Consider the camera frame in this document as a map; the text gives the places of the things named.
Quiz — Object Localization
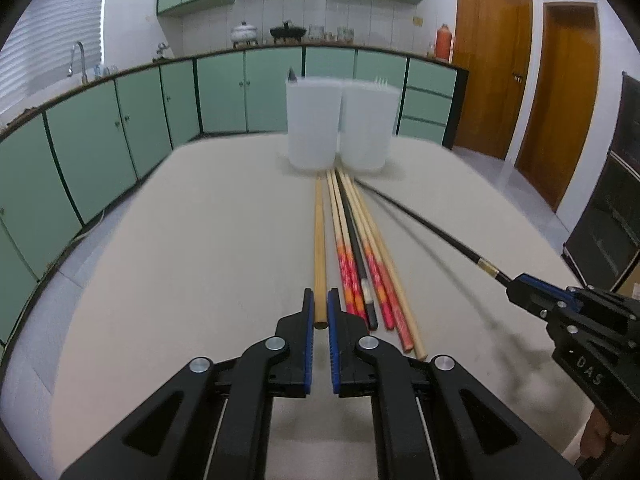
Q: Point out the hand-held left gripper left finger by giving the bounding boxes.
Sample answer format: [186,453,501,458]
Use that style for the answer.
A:
[59,287,316,480]

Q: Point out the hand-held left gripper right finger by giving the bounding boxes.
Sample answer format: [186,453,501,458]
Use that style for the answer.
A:
[327,287,583,480]

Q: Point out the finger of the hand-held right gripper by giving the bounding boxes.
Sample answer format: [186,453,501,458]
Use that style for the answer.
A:
[566,286,640,320]
[506,273,577,318]

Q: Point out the red patterned chopstick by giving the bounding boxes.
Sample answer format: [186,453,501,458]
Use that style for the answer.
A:
[326,171,357,313]
[344,174,397,331]
[347,176,417,352]
[331,171,365,320]

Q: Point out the plain wooden chopstick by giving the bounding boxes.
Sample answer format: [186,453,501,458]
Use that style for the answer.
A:
[314,172,328,331]
[351,177,429,361]

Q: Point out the black chopstick with metal band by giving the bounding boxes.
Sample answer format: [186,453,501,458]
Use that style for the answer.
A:
[336,169,379,331]
[354,176,516,287]

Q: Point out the white plastic utensil container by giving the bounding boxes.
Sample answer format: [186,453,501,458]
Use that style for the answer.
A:
[341,82,397,172]
[286,77,344,169]

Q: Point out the person's right hand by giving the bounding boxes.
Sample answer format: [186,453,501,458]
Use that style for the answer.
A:
[580,407,632,466]

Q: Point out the black glass cabinet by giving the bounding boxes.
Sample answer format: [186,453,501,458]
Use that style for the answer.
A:
[562,71,640,292]

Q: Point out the brown wooden door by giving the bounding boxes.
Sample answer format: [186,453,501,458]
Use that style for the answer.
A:
[452,0,534,162]
[515,2,600,212]

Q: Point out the red thermos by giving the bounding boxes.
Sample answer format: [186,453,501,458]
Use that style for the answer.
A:
[435,23,454,61]

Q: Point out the green lower kitchen cabinets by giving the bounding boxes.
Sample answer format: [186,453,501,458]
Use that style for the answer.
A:
[0,45,469,358]

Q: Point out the row of glass jars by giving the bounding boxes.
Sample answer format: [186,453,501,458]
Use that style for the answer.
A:
[307,25,357,44]

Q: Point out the black wok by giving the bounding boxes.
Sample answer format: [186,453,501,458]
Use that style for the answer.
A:
[270,21,307,45]

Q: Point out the white lidded pot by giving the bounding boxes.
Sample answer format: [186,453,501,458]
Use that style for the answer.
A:
[230,21,260,47]

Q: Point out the metal faucet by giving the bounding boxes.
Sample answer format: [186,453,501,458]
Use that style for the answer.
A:
[68,41,90,84]

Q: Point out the white window blinds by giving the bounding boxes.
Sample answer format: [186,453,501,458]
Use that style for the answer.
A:
[0,0,109,128]

